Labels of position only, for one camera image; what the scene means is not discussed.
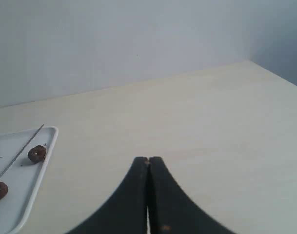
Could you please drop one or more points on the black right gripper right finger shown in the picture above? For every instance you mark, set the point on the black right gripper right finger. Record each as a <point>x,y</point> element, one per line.
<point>170,209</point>

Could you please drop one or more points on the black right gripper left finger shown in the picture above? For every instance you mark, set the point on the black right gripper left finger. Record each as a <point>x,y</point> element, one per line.
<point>125,211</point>

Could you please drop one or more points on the thin metal skewer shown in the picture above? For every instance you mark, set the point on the thin metal skewer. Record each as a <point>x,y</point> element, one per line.
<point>21,150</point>

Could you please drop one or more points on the white rectangular plastic tray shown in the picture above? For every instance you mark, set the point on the white rectangular plastic tray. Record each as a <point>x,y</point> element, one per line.
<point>24,177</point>

